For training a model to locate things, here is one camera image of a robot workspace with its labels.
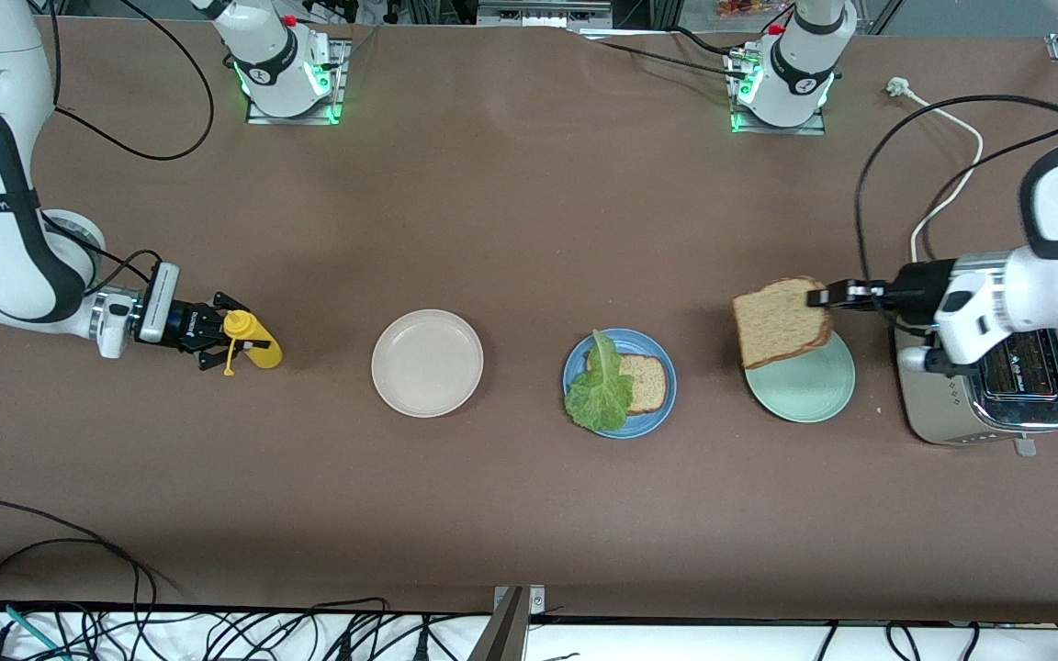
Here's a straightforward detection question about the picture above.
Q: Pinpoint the yellow squeeze bottle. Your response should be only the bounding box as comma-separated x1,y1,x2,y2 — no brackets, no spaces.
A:
221,309,284,378

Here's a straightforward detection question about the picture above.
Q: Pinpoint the brown bread slice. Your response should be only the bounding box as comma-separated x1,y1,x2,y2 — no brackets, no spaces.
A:
733,276,835,371
584,353,669,415

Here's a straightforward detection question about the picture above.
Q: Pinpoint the green lettuce leaf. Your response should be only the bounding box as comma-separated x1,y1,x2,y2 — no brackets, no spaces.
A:
564,329,635,433

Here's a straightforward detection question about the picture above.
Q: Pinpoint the light green plate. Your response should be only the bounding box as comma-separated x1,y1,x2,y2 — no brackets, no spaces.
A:
745,330,857,424

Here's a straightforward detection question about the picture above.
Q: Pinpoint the beige plate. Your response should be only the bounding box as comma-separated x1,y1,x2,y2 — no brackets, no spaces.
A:
370,308,485,420

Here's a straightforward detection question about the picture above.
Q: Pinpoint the blue plate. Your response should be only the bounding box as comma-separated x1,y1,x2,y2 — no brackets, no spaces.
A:
562,328,678,440

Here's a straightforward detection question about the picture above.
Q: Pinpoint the beige chrome two-slot toaster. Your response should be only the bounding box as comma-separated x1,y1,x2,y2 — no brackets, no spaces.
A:
893,317,1058,459

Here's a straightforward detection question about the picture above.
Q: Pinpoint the aluminium profile bar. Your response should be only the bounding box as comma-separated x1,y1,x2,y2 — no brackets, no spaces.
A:
477,0,614,28

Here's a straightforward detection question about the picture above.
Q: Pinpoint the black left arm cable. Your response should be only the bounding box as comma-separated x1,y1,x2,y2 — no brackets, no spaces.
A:
853,94,1058,286

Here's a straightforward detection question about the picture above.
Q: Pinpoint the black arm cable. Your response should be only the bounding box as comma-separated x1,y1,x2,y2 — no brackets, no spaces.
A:
33,0,218,295
853,94,1058,286

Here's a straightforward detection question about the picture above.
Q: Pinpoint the white toaster power cable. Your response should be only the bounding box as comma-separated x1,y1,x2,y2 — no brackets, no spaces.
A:
886,76,985,265

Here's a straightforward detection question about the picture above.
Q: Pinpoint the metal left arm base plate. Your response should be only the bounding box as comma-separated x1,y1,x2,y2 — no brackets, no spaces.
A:
729,41,828,137

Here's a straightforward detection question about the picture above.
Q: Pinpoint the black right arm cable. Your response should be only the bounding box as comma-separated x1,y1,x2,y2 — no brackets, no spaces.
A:
33,0,218,295

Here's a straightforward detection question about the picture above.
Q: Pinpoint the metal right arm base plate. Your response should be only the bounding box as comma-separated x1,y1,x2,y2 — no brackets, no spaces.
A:
244,37,351,125

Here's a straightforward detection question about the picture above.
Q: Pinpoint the black base cable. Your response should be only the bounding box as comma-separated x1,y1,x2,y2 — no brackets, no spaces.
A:
575,26,750,79

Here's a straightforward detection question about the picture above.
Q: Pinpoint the teal cable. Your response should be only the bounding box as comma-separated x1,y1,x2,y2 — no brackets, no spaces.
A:
0,599,71,661

